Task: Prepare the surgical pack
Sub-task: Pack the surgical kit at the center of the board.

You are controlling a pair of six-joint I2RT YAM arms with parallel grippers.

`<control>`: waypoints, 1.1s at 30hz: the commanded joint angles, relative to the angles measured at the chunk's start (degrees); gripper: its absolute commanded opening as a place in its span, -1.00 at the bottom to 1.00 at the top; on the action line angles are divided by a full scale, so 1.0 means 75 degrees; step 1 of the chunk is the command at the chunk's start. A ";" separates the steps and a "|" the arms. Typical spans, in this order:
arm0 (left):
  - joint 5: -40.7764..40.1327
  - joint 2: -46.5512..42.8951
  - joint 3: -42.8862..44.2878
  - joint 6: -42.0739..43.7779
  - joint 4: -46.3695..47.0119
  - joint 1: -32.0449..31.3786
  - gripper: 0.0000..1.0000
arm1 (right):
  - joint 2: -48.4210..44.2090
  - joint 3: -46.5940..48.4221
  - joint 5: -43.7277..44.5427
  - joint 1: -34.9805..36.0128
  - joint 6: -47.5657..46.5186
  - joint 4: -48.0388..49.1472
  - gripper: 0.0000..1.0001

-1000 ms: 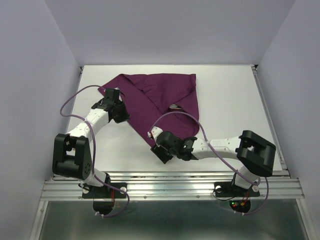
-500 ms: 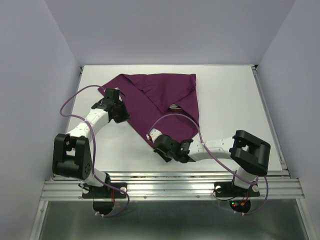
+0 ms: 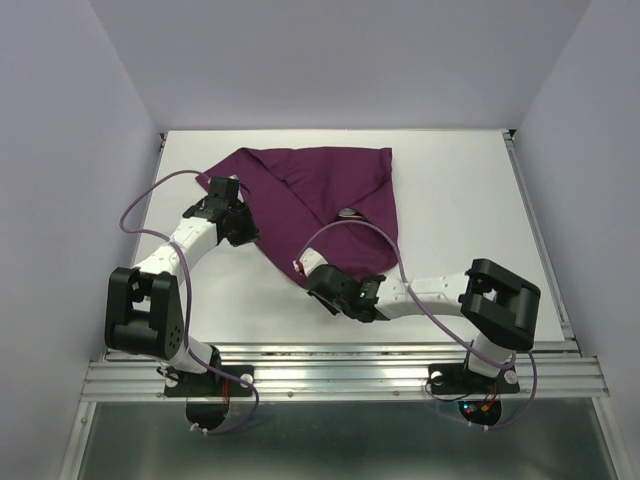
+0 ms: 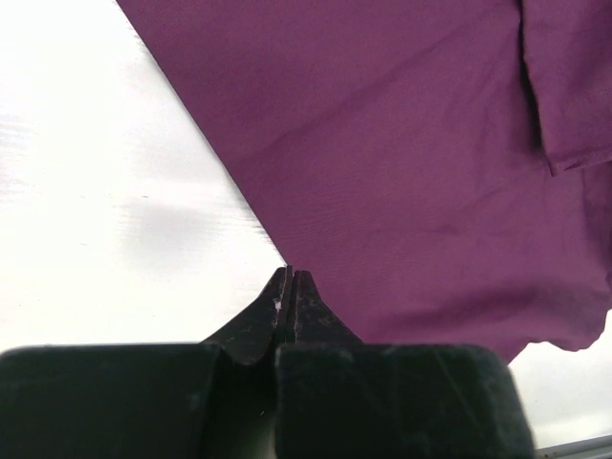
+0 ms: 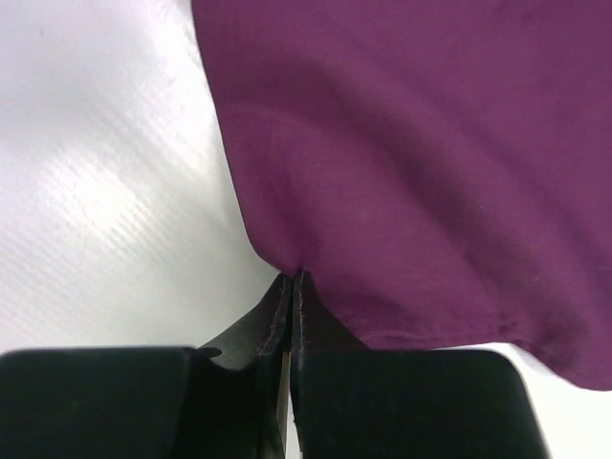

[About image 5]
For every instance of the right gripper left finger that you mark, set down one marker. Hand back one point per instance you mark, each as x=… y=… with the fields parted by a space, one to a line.
x=224 y=399

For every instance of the purple surgical drape cloth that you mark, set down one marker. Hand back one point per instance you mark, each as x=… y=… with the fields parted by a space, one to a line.
x=441 y=168

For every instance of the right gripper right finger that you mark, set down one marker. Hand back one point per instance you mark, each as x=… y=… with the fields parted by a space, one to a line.
x=354 y=402

